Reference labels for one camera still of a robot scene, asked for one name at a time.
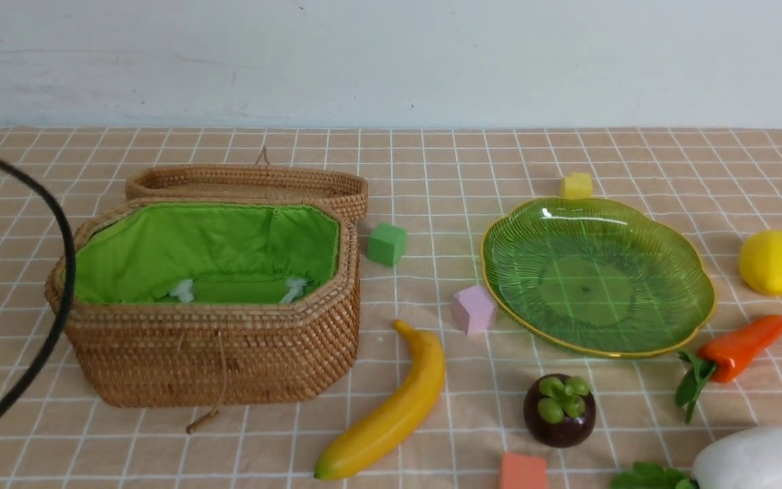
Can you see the beige checked tablecloth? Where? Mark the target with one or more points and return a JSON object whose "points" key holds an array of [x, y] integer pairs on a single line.
{"points": [[444, 187]]}

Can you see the yellow foam cube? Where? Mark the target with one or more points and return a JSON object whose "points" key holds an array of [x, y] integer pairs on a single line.
{"points": [[577, 186]]}

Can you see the woven wicker basket lid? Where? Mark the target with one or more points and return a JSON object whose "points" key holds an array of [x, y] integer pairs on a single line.
{"points": [[346, 193]]}

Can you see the dark purple mangosteen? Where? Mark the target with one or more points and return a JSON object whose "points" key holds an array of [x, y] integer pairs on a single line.
{"points": [[560, 410]]}

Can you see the woven wicker basket green lining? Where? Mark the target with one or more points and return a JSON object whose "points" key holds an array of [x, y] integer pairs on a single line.
{"points": [[189, 302]]}

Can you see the pink foam cube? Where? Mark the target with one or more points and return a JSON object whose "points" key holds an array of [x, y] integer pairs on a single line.
{"points": [[474, 310]]}

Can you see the yellow banana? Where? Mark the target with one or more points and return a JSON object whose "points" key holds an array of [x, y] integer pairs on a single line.
{"points": [[386, 427]]}

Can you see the green glass leaf plate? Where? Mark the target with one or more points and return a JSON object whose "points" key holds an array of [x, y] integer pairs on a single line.
{"points": [[597, 277]]}

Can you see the orange foam cube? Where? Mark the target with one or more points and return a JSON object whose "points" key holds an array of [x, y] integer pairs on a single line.
{"points": [[519, 471]]}

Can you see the yellow lemon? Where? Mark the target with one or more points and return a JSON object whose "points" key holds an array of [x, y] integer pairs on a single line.
{"points": [[760, 262]]}

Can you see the orange carrot with leaves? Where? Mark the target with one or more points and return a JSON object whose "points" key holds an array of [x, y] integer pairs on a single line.
{"points": [[723, 359]]}

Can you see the white radish with leaves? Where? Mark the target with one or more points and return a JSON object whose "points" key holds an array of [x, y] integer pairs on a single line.
{"points": [[748, 459]]}

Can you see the green foam cube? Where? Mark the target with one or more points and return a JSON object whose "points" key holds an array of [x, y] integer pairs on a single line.
{"points": [[387, 244]]}

